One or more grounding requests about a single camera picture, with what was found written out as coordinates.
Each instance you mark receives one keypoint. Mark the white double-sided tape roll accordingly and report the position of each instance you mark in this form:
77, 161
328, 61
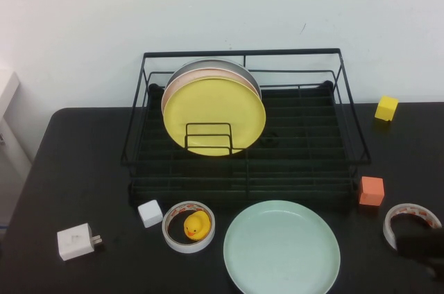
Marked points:
389, 223
187, 248

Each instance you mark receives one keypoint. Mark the mint green plate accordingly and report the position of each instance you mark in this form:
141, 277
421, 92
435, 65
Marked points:
281, 249

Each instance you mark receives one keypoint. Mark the white power adapter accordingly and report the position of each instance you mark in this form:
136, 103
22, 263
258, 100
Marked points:
74, 242

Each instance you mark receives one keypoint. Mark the yellow rubber duck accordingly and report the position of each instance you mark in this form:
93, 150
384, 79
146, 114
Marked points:
194, 227

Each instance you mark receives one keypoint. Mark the pink speckled plate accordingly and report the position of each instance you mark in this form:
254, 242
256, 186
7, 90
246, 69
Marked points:
172, 88

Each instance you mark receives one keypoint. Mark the yellow plate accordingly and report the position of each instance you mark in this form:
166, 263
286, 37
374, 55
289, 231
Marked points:
215, 106

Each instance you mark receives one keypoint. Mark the yellow cube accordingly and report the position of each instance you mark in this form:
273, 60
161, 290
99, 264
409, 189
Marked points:
385, 108

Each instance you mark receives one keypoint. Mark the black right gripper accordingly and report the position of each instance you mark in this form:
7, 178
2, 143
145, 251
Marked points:
421, 243

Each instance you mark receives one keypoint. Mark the orange cube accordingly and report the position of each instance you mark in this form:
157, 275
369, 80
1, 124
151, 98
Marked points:
371, 191

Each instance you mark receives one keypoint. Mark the white cube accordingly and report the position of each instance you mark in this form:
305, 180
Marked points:
150, 213

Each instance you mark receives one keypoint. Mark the grey plate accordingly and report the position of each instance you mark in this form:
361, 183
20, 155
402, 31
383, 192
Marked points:
208, 64

